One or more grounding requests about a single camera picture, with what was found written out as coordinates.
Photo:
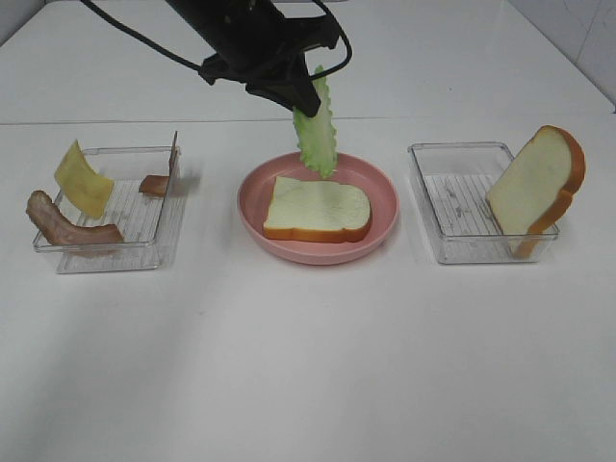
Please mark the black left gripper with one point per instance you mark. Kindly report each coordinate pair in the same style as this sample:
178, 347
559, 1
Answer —
257, 45

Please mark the green lettuce leaf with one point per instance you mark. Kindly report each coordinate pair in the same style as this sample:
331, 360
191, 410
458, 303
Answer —
316, 135

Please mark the white bread slice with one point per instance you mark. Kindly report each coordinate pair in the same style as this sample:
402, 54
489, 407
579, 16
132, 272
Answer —
317, 212

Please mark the yellow cheese slice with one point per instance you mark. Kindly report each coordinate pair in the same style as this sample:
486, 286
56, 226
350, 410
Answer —
86, 189

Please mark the bacon strip front curved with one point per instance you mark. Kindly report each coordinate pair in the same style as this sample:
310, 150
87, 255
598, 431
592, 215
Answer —
55, 229

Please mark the pink round plate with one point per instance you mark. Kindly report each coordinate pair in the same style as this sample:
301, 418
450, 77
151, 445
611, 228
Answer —
254, 194

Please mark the clear plastic bread tray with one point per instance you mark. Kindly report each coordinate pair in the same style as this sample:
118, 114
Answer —
450, 181

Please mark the clear plastic ingredient tray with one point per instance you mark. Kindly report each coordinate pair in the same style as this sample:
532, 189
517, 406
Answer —
150, 225

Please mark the leaning bread slice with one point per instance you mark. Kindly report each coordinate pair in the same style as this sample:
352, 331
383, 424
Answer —
537, 188

